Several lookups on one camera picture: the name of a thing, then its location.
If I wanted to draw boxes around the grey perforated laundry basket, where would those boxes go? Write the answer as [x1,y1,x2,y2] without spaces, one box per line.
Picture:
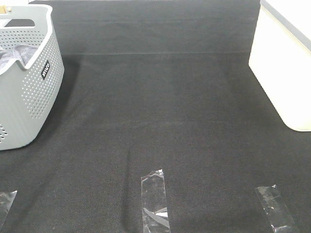
[0,4,64,150]

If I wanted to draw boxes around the clear tape strip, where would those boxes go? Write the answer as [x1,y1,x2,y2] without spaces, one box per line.
[0,190,17,228]
[141,169,171,233]
[255,185,300,233]

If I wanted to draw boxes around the black fabric table mat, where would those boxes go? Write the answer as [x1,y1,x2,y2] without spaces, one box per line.
[0,0,311,233]

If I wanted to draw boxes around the clear tape strip right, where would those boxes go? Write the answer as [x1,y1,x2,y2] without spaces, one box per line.
[255,185,300,233]

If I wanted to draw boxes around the grey towel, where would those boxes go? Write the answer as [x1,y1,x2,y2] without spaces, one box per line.
[0,44,38,71]

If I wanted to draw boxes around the cream plastic storage bin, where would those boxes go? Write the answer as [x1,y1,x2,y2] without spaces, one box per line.
[249,0,311,132]

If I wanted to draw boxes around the wooden basket handle knob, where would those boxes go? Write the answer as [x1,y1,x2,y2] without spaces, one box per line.
[0,5,12,15]

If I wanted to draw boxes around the clear tape strip left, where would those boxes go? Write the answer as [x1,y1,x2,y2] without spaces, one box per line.
[0,190,17,228]

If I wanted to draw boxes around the clear tape strip centre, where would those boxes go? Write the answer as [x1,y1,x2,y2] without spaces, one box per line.
[141,169,171,233]

